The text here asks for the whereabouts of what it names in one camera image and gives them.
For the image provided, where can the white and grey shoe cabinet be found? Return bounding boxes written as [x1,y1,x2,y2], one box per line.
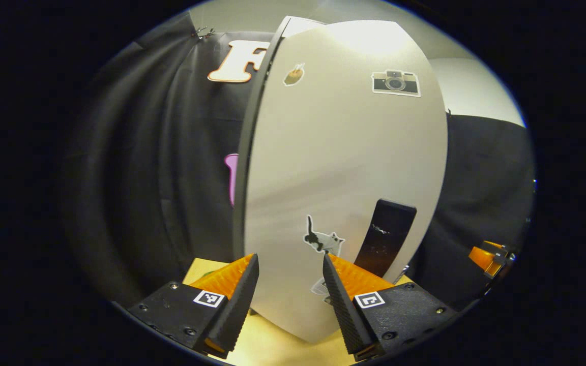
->
[232,15,449,344]

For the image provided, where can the black backdrop cloth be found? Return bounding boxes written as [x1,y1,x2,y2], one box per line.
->
[409,113,536,312]
[64,13,274,306]

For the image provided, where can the white cabinet door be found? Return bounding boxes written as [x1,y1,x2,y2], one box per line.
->
[244,19,449,344]

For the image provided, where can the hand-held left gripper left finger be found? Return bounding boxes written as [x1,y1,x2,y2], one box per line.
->
[128,253,261,359]

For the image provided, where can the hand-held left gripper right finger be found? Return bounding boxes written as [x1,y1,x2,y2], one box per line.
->
[323,253,459,362]

